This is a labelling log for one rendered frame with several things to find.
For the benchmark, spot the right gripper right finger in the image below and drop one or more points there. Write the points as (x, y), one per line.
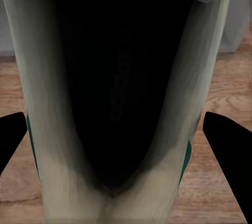
(232, 146)

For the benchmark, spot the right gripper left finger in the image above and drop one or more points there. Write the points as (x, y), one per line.
(13, 128)

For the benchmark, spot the gym shoe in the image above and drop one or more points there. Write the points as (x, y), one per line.
(114, 91)

